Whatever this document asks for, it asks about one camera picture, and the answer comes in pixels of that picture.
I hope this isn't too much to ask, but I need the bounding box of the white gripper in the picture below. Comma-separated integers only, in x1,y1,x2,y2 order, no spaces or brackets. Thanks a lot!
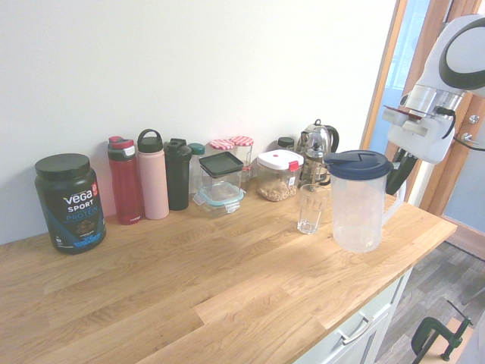
386,115,458,196

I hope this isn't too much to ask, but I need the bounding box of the stainless steel kettle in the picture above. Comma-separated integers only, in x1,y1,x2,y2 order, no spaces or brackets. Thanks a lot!
295,118,340,162

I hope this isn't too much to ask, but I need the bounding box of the pink bottle with black cap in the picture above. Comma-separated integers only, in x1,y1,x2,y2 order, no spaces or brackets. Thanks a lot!
136,128,171,221

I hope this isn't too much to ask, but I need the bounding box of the red water bottle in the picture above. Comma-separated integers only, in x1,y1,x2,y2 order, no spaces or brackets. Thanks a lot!
107,136,146,226

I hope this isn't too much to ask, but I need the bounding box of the glass French press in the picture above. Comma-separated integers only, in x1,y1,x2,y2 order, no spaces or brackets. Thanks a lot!
302,132,332,187

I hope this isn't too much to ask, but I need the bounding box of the black shaker bottle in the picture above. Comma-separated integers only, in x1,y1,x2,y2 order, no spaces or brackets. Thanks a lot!
164,137,193,212

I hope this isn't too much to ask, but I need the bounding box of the glass container with teal-clip lid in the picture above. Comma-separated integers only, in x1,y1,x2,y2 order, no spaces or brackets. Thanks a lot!
192,181,247,218

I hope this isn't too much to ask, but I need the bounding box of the clear pitcher with navy lid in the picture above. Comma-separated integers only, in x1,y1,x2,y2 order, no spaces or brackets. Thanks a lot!
324,149,408,254

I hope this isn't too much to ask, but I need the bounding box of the green C-clamp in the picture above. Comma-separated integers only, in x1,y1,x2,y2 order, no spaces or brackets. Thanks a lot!
410,300,475,362

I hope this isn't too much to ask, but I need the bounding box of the jar with red gingham lid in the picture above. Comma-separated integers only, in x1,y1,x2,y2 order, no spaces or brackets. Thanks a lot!
208,138,234,158
230,135,255,181

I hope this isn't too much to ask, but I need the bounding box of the white and red camera mount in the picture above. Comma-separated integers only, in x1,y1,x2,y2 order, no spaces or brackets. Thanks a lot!
381,103,437,136

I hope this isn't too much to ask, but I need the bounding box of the white-lidded container of nuts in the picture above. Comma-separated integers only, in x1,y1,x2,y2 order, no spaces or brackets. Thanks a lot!
256,149,305,203

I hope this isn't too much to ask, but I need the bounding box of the clear faceted drinking glass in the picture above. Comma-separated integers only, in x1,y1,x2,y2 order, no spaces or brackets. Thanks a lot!
297,183,331,236

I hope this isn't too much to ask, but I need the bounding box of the pale green drawer cabinet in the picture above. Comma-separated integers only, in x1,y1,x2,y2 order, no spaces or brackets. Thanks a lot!
293,265,415,364

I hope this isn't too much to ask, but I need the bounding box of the metal drawer handle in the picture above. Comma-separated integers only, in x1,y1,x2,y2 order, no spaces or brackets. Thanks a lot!
336,315,371,345

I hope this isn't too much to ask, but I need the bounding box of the black Vega protein tub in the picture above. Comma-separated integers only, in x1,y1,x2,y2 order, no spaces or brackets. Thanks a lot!
34,152,108,256

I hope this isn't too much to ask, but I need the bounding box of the square container with black lid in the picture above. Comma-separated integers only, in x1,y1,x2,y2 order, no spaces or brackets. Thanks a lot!
198,152,245,192

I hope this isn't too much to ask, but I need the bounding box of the black camera cable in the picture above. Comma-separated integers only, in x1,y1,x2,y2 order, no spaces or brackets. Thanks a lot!
434,106,485,152

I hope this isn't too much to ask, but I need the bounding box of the clear bottle with green cap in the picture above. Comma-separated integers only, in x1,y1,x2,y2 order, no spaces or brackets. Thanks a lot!
187,142,206,199

